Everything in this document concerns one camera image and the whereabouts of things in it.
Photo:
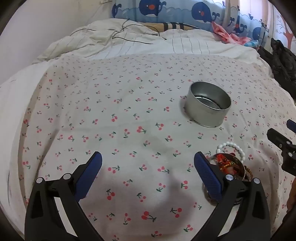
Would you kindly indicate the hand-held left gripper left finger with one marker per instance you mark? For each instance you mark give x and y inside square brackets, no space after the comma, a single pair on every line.
[90,172]

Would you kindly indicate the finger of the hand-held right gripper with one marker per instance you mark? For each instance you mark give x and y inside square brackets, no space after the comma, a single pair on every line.
[278,138]
[291,126]

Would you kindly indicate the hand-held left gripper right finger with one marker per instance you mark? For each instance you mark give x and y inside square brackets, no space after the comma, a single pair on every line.
[208,173]

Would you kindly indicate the round silver metal tin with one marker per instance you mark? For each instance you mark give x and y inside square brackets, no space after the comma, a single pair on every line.
[209,104]

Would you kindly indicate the round black wristwatch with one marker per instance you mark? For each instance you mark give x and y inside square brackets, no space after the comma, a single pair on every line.
[233,172]

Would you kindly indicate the cherry print bed sheet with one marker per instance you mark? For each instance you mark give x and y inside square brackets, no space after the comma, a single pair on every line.
[129,129]

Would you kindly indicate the black garment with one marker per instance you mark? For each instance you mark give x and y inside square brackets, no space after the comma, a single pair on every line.
[281,61]

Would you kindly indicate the pink patterned cloth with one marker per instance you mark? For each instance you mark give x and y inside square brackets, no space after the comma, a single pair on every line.
[225,34]

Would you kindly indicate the white striped duvet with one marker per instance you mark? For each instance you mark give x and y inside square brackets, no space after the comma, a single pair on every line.
[143,44]

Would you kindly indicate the yellow black striped pillow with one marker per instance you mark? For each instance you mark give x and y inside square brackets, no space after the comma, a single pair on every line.
[172,25]

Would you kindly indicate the whale pattern pillow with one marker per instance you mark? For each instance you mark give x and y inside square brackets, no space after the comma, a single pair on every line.
[178,10]

